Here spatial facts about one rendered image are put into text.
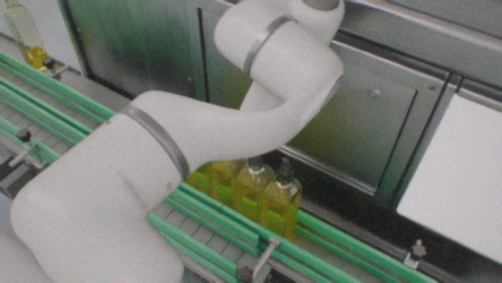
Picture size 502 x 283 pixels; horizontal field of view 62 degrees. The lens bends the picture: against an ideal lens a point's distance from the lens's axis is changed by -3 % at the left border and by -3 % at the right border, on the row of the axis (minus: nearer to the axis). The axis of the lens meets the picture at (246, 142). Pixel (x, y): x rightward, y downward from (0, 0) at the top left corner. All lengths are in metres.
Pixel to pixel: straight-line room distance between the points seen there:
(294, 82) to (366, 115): 0.34
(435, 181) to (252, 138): 0.47
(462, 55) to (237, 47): 0.32
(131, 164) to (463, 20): 0.46
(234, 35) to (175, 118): 0.13
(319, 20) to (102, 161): 0.27
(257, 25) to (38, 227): 0.27
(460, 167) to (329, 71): 0.39
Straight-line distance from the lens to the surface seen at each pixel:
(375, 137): 0.77
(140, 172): 0.34
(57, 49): 1.75
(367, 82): 0.70
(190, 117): 0.36
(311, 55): 0.42
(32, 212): 0.34
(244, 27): 0.44
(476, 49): 0.62
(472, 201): 0.80
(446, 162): 0.75
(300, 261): 0.87
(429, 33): 0.63
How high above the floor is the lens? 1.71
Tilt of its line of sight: 49 degrees down
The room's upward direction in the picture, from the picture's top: straight up
